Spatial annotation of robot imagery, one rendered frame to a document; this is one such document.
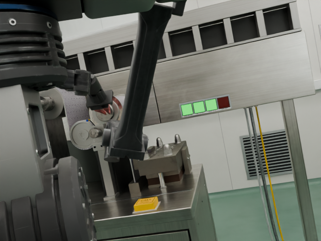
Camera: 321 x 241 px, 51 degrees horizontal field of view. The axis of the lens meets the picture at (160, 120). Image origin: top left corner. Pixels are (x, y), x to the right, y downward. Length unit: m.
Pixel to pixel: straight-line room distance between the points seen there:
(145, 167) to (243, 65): 0.69
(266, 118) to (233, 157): 0.59
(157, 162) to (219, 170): 2.79
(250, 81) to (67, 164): 1.35
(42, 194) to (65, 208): 0.03
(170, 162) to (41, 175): 0.99
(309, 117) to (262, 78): 2.49
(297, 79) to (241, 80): 0.26
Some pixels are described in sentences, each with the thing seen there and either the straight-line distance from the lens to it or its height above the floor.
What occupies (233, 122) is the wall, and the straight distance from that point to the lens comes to 4.00.
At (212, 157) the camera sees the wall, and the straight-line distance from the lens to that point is 4.06.
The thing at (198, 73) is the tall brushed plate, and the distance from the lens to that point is 1.66.
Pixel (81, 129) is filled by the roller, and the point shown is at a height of 1.20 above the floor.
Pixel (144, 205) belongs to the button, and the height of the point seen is 0.92.
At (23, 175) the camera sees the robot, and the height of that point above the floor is 1.20.
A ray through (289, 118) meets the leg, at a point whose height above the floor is 1.03.
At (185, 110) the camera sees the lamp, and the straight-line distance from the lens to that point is 1.66.
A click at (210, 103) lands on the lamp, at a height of 1.19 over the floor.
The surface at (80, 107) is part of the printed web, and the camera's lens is 1.62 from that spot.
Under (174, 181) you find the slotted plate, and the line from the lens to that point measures 1.41.
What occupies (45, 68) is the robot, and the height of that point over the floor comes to 1.30.
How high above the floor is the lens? 1.24
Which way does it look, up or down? 3 degrees down
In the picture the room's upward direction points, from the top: 11 degrees counter-clockwise
